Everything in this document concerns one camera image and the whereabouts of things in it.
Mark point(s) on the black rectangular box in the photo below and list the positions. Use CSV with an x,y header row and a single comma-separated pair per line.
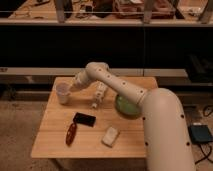
x,y
84,119

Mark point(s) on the white rectangular sponge block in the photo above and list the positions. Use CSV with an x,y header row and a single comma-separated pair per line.
x,y
110,136

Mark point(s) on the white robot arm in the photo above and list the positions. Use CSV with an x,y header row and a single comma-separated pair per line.
x,y
166,136

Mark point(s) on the white plastic bottle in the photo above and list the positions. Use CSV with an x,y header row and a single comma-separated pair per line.
x,y
99,95

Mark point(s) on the wooden table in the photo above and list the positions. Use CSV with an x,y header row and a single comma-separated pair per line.
x,y
50,139

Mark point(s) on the green ceramic bowl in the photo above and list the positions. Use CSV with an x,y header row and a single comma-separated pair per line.
x,y
126,109

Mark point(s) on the dark foot pedal box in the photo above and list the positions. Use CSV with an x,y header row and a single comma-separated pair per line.
x,y
200,134

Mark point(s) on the cluttered background shelf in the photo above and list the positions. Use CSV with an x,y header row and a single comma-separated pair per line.
x,y
108,12

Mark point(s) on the dark red oblong object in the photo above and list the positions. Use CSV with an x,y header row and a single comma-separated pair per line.
x,y
71,134

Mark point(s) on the grey metal rail bench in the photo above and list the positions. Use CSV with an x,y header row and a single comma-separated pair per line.
x,y
72,71

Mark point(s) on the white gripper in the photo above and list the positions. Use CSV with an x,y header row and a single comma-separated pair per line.
x,y
81,81

